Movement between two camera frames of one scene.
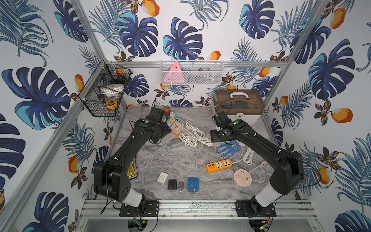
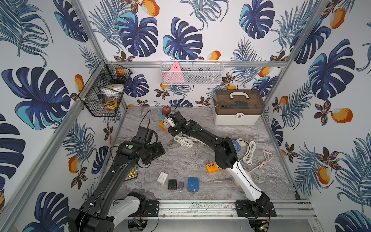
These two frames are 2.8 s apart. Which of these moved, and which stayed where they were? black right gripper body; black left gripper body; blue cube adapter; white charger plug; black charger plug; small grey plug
Moved: black left gripper body; black right gripper body
Stayed: white charger plug; black charger plug; blue cube adapter; small grey plug
